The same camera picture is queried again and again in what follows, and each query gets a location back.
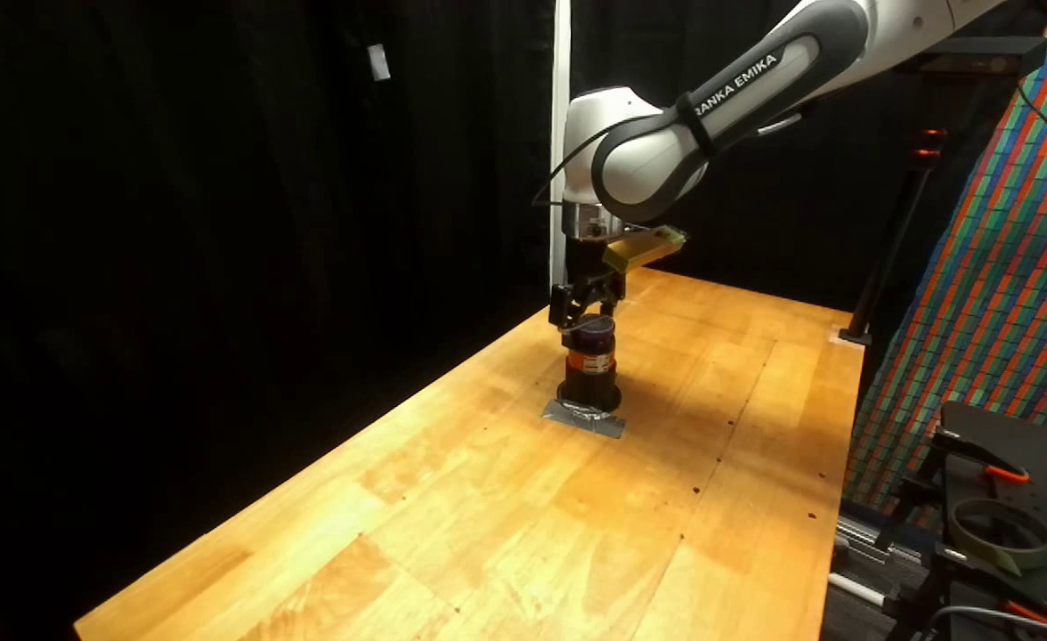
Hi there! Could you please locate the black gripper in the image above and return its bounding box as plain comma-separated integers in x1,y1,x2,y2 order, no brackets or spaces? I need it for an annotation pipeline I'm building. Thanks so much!
549,232,631,333

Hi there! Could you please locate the brown upside-down cup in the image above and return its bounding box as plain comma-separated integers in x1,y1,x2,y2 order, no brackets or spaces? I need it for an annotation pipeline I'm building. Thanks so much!
556,313,624,417

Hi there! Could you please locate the grey tape patch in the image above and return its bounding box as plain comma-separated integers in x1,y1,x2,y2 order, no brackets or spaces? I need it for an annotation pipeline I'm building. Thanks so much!
542,394,631,442

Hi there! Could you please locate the white vertical pole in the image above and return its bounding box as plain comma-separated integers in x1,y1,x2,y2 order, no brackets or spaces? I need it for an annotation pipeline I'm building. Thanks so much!
545,0,579,302

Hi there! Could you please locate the black stand pole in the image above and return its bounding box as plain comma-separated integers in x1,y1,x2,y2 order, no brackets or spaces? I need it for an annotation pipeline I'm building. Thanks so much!
842,66,964,347

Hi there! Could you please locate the small white tag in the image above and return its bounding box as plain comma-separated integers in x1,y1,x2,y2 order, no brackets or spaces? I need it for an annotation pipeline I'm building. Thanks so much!
365,39,395,84

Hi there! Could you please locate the orange clamp on stand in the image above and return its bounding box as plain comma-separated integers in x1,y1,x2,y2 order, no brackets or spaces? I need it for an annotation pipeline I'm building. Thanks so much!
911,120,952,164

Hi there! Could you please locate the black curtain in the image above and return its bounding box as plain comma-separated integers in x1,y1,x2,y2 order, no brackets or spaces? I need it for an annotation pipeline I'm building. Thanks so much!
0,0,1047,641

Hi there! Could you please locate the colourful striped board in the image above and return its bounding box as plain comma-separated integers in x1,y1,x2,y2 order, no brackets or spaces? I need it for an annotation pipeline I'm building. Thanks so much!
843,22,1047,521

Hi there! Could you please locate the beige tape roll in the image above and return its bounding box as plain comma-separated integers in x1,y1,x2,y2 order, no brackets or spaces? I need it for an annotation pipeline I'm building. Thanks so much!
949,496,1047,578

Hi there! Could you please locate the black perforated plate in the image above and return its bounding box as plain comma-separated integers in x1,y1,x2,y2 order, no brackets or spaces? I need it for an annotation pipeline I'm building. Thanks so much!
903,399,1047,624

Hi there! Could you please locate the yellowish wrist camera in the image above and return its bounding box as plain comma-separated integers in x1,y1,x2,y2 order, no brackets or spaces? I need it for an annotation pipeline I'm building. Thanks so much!
602,223,689,274

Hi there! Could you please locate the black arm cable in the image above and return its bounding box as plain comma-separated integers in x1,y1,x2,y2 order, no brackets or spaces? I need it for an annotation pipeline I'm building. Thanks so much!
530,92,717,212

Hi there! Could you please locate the aluminium rail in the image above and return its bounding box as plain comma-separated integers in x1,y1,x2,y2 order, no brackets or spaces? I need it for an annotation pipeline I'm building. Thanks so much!
825,512,944,612

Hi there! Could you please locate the orange-handled clamp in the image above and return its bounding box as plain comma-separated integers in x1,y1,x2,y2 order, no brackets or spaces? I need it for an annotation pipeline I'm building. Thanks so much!
1002,593,1047,627
979,459,1037,490

